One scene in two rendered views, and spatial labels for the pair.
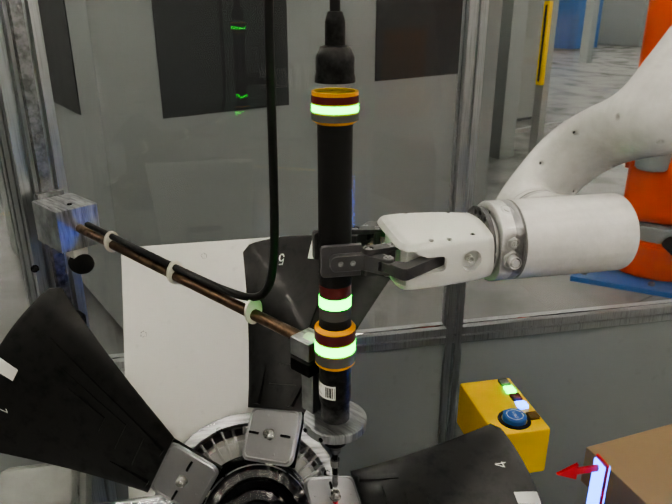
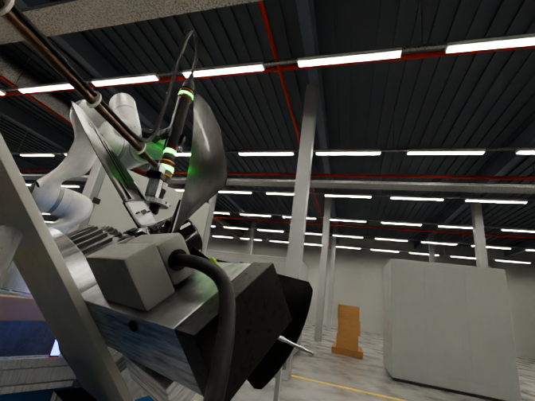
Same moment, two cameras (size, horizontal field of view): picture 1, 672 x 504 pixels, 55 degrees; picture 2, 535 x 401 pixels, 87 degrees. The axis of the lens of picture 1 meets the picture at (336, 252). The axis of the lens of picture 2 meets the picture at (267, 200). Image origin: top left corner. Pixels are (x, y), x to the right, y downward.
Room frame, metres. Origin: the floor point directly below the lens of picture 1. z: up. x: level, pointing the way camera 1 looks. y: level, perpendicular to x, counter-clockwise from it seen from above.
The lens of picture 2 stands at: (0.80, 0.76, 1.11)
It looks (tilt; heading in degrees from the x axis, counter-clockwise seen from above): 19 degrees up; 233
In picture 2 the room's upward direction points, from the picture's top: 8 degrees clockwise
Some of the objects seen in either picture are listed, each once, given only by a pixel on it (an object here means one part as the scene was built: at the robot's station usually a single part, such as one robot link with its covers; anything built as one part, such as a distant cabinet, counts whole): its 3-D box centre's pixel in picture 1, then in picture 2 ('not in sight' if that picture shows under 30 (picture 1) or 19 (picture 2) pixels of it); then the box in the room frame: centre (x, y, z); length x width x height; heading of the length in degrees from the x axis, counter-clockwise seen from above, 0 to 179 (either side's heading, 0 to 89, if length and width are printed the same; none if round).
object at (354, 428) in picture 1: (328, 384); (158, 186); (0.61, 0.01, 1.35); 0.09 x 0.07 x 0.10; 46
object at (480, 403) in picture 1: (500, 428); not in sight; (0.96, -0.29, 1.02); 0.16 x 0.10 x 0.11; 11
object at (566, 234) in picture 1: (563, 233); (130, 154); (0.66, -0.25, 1.50); 0.13 x 0.09 x 0.08; 102
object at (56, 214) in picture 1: (65, 221); not in sight; (1.03, 0.45, 1.39); 0.10 x 0.07 x 0.08; 46
